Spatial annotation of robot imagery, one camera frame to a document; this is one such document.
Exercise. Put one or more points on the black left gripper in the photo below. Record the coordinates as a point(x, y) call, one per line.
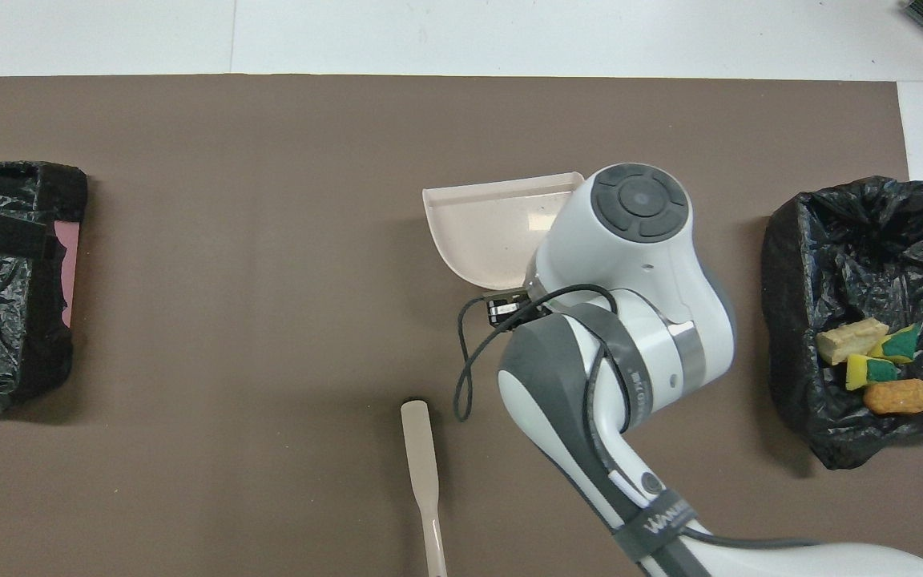
point(5, 234)

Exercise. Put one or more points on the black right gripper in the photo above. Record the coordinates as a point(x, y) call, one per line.
point(509, 310)

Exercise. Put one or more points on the beige plastic dustpan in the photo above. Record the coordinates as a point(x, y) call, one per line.
point(485, 232)

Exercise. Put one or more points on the beige brush black bristles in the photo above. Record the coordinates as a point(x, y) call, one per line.
point(417, 449)

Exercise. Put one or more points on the pale bread chunk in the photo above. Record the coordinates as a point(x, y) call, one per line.
point(850, 340)

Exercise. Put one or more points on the notched yellow sponge piece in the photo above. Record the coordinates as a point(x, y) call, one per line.
point(858, 370)

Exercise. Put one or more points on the brown oval bread roll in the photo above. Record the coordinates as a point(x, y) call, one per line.
point(898, 397)

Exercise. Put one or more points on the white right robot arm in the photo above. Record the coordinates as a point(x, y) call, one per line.
point(630, 264)

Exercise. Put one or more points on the bin lined black bag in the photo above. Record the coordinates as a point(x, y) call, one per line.
point(798, 320)

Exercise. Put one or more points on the brown table mat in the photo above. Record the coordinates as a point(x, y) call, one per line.
point(189, 320)

